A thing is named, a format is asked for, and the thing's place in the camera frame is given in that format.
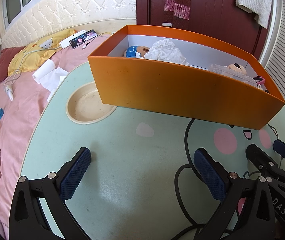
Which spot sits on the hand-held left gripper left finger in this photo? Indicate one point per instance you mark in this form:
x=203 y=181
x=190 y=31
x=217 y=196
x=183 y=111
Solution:
x=75 y=172

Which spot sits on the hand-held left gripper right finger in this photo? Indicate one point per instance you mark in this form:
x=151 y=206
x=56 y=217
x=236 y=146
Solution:
x=208 y=172

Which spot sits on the pink scissors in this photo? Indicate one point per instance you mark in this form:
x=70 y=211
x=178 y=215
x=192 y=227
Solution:
x=260 y=80

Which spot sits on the orange cardboard box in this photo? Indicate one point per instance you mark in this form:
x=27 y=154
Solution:
x=182 y=90

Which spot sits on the brown bear plush toy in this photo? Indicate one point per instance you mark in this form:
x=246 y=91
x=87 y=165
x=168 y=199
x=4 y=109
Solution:
x=133 y=52

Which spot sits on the beige round dish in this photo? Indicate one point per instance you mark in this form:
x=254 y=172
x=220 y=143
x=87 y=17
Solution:
x=87 y=105

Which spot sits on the pink blanket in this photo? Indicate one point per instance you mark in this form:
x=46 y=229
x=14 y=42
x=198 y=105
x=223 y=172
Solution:
x=15 y=130

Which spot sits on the clear plastic container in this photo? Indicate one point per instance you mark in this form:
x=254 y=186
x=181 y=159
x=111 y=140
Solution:
x=222 y=71

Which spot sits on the white charger plug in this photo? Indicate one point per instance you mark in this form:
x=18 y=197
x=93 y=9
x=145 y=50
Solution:
x=8 y=91

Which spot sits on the white tissue roll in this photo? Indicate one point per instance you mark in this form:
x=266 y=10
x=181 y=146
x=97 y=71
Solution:
x=43 y=70

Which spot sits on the yellow pillow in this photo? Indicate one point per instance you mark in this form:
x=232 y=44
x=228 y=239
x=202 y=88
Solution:
x=32 y=55

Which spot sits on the white pen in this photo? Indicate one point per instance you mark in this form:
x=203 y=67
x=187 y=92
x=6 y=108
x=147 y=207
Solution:
x=85 y=46

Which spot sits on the white plastic bag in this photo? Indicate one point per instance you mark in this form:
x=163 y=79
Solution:
x=165 y=51

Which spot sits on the white power strip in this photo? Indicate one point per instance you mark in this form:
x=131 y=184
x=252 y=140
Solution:
x=64 y=43

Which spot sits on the red pillow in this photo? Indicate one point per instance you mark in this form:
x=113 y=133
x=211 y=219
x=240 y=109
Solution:
x=5 y=62

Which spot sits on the smartphone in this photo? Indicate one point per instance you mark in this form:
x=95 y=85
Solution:
x=82 y=38

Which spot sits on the dark red door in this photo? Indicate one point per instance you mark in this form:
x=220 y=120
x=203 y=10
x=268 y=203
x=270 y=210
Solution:
x=215 y=10

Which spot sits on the maroon pink striped scarf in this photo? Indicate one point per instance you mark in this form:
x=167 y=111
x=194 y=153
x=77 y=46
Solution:
x=177 y=5

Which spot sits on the cream tufted headboard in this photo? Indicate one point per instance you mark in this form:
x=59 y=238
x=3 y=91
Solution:
x=82 y=2

